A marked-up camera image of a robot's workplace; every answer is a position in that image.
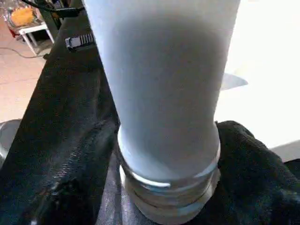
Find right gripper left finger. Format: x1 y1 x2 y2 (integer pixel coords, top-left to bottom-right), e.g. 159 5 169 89
0 117 120 225

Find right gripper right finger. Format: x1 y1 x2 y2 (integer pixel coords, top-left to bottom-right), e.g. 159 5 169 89
199 120 300 225

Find white plastic table leg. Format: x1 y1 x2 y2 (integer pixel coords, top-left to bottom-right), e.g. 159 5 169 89
83 0 242 225

